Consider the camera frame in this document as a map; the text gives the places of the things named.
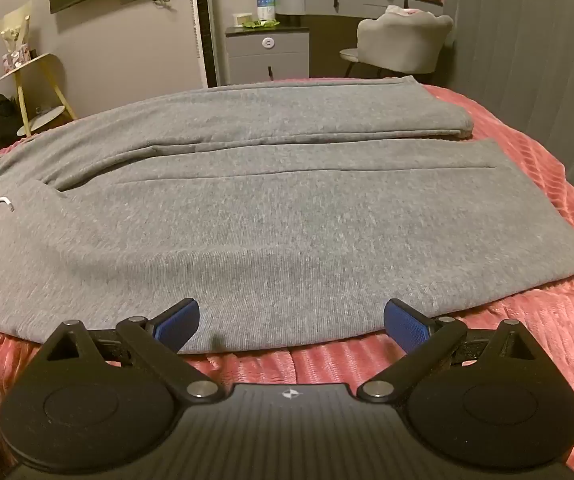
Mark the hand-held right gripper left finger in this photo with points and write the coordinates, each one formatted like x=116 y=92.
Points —
x=179 y=321

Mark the grey sweat pants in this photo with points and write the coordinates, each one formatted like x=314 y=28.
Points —
x=277 y=220

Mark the grey dressing table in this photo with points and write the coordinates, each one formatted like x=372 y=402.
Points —
x=327 y=0

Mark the white vertical panel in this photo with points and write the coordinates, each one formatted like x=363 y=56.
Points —
x=201 y=20

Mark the pink ribbed blanket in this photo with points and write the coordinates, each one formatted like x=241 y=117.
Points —
x=542 y=320

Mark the grey upholstered chair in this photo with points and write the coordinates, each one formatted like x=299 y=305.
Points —
x=407 y=42

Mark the green item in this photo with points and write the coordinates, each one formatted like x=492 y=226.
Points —
x=262 y=24

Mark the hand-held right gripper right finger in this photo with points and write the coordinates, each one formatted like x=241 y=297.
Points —
x=403 y=324

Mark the pink patterned box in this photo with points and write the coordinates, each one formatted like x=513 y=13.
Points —
x=16 y=57

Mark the grey cabinet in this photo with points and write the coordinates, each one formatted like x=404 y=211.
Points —
x=267 y=55

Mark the small white box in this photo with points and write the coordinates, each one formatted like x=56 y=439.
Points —
x=243 y=20

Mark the grey curtain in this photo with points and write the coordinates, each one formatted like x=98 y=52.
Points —
x=532 y=50

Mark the blue and white box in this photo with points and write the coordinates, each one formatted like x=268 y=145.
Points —
x=266 y=7

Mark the yellow side table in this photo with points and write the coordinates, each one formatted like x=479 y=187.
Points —
x=42 y=67

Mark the wrapped flower bouquet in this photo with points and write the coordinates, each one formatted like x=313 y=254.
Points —
x=14 y=25

